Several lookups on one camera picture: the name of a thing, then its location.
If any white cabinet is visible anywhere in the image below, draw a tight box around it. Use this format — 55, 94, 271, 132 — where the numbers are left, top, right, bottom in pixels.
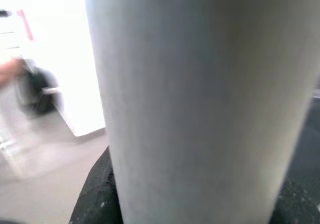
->
0, 0, 107, 137

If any white plastic table leg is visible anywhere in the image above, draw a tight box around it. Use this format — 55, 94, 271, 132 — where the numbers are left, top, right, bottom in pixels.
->
84, 0, 320, 224

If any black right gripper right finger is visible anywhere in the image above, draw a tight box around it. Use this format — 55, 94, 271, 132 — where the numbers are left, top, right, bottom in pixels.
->
269, 178, 320, 224

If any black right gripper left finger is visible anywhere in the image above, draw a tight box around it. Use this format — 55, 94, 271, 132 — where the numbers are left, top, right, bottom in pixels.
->
69, 145, 124, 224

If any pink plastic strip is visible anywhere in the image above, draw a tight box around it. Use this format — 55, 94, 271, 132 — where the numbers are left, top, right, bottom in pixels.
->
16, 8, 35, 41

